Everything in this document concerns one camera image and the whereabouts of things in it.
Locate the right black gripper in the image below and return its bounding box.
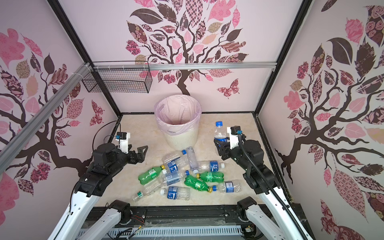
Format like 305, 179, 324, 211
215, 134, 252, 174

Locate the small blue label bottle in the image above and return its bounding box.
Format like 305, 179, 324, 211
214, 121, 227, 143

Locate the clear bottle white cap blue label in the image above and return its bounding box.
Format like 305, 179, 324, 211
199, 161, 225, 172

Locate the green bottle yellow cap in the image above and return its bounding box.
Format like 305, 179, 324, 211
184, 176, 213, 193
138, 165, 165, 185

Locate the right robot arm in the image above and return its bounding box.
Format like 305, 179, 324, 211
214, 135, 312, 240

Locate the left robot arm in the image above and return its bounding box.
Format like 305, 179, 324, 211
49, 143, 148, 240

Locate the cream ribbed trash bin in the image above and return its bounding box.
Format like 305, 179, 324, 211
164, 129, 199, 151

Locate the pink plastic bin liner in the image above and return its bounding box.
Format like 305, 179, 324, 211
154, 95, 202, 136

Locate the clear bottle blue cap tall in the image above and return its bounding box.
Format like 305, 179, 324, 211
186, 147, 199, 174

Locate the clear bottle green cap lower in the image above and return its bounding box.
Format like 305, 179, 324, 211
132, 179, 163, 202

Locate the clear bottle blue cap centre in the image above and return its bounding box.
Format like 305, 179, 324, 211
161, 170, 190, 186

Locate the clear bottle blue cap crushed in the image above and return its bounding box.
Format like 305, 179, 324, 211
162, 150, 187, 165

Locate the blue label bottle right lower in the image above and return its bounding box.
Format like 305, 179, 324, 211
212, 180, 242, 193

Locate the blue label bottle front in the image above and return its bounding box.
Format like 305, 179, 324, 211
160, 187, 190, 201

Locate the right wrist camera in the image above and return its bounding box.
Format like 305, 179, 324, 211
227, 126, 242, 150

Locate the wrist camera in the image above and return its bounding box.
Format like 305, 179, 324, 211
115, 132, 131, 154
227, 126, 242, 150

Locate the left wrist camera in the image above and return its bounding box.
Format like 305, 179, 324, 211
115, 132, 131, 154

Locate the black base frame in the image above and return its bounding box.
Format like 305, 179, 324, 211
59, 203, 316, 240

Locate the black wire basket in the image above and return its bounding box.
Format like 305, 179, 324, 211
82, 60, 153, 94

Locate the white slotted cable duct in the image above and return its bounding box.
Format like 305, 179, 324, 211
105, 226, 244, 240

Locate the horizontal aluminium rail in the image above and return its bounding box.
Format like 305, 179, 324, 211
93, 62, 277, 71

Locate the diagonal aluminium rail left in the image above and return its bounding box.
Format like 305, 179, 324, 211
1, 63, 92, 173

